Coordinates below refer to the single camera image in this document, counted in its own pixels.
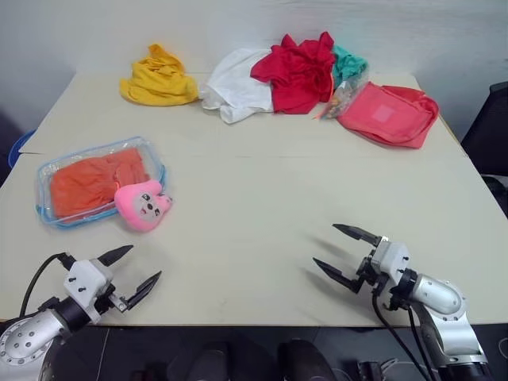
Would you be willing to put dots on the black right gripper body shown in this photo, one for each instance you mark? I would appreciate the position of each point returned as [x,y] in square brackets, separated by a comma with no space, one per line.
[367,272]

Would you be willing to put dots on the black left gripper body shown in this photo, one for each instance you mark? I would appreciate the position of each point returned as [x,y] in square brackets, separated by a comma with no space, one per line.
[104,303]

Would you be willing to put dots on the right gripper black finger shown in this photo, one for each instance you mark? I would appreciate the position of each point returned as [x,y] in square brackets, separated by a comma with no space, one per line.
[357,233]
[337,272]

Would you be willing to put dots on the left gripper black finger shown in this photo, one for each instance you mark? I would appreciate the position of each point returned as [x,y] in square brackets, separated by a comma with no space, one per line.
[117,254]
[143,289]

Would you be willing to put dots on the orange cloth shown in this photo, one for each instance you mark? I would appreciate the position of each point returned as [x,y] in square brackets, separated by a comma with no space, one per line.
[83,182]

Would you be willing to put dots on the clear bag with orange cloth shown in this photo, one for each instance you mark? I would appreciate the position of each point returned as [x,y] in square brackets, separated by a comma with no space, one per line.
[150,152]

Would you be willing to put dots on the pink zip pouch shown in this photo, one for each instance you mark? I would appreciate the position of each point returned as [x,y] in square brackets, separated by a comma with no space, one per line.
[381,115]

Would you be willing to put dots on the small snack packet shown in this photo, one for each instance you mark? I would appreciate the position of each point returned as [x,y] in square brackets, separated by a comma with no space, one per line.
[337,105]

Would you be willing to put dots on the pink plush toy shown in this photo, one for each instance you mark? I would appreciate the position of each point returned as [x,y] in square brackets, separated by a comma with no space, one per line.
[135,206]

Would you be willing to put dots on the dark rounded shape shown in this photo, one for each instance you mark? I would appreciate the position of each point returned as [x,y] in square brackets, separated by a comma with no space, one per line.
[301,361]

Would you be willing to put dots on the small black device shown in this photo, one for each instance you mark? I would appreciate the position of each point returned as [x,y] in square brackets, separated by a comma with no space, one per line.
[371,371]

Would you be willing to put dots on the blue round bin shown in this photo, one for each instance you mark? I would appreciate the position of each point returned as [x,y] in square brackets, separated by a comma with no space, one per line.
[18,147]

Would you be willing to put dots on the black office chair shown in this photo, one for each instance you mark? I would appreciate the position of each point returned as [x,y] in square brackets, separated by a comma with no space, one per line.
[492,139]

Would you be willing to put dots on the red garment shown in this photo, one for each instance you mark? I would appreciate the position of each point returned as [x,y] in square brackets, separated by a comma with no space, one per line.
[293,79]

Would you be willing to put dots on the teal garment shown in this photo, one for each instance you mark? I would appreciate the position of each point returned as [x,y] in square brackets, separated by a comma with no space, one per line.
[347,63]

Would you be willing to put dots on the yellow garment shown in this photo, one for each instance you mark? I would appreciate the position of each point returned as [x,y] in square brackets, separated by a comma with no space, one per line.
[158,83]

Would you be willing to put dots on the white garment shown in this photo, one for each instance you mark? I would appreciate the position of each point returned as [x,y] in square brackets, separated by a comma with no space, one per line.
[234,87]

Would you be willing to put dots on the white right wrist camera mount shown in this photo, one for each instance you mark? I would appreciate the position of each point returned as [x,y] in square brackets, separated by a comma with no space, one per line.
[391,258]

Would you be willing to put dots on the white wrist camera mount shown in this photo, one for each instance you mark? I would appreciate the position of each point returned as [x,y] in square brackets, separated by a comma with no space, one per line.
[391,258]
[85,278]

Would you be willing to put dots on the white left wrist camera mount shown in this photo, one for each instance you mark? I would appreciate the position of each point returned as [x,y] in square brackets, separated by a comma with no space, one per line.
[85,278]

